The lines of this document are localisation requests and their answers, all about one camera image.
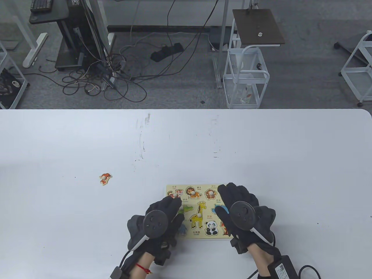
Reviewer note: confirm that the white metal rack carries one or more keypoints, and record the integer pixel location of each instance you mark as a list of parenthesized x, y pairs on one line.
[(13, 64)]

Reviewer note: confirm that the white metal cart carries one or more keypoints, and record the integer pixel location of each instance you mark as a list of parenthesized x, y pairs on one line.
[(353, 53)]

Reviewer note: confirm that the clear plastic bottle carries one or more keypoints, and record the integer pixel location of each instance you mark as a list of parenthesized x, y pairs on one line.
[(247, 94)]

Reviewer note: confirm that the lion puzzle piece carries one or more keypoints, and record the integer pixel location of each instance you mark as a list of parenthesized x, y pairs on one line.
[(190, 192)]

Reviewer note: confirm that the black computer tower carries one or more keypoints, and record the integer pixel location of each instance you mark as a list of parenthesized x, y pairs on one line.
[(69, 43)]

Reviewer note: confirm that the white desk leg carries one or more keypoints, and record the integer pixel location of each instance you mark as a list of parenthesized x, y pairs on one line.
[(98, 17)]

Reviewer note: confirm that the person's right forearm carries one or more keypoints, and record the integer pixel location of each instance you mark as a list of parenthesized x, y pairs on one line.
[(261, 258)]

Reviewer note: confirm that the black desk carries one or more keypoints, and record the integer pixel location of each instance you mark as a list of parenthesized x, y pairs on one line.
[(49, 16)]

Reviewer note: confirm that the white desk foot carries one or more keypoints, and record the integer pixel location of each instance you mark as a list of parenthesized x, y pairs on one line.
[(35, 51)]

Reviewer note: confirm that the white metal pole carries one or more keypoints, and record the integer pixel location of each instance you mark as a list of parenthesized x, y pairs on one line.
[(223, 29)]

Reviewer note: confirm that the black desk crossbar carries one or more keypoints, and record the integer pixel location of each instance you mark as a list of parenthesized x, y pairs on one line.
[(157, 28)]

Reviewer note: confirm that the monkey puzzle piece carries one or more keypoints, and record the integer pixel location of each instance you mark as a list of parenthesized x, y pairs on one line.
[(209, 194)]

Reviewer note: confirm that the brown board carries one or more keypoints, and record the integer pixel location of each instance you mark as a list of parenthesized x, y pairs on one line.
[(255, 23)]

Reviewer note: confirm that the black bag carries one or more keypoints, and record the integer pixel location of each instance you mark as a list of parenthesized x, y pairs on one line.
[(8, 93)]

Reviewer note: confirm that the black keyboard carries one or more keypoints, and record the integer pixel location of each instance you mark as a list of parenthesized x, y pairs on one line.
[(40, 5)]

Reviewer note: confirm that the yellow giraffe puzzle piece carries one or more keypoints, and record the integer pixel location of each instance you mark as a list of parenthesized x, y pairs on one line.
[(197, 218)]

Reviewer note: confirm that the black power strip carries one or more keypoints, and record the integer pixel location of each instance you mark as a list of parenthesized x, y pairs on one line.
[(165, 52)]

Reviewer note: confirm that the wooden animal puzzle frame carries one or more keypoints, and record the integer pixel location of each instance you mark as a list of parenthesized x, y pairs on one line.
[(207, 186)]

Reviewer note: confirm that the blue hippo puzzle piece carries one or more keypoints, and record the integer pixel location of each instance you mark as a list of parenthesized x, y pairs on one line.
[(220, 207)]

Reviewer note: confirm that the person's right hand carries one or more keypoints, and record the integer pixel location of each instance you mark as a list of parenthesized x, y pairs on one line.
[(235, 193)]

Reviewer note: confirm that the person's left hand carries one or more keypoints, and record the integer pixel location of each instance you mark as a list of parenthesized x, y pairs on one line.
[(171, 206)]

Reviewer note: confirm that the orange fox puzzle piece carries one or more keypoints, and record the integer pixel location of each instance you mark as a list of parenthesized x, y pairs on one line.
[(105, 178)]

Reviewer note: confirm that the person's left forearm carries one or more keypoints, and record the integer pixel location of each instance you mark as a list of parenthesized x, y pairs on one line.
[(142, 266)]

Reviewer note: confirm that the crocodile wooden puzzle piece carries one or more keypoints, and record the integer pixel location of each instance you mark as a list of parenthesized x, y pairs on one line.
[(187, 208)]

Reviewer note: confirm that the tiger puzzle piece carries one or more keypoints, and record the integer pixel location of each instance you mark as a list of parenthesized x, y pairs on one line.
[(178, 191)]

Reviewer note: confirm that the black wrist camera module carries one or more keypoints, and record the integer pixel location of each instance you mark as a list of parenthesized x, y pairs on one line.
[(239, 245), (162, 255)]

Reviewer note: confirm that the panda puzzle piece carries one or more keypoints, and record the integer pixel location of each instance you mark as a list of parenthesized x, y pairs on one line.
[(210, 228)]

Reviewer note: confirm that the black labelled wrist box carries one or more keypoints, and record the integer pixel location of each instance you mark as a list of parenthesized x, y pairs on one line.
[(283, 268), (116, 273)]

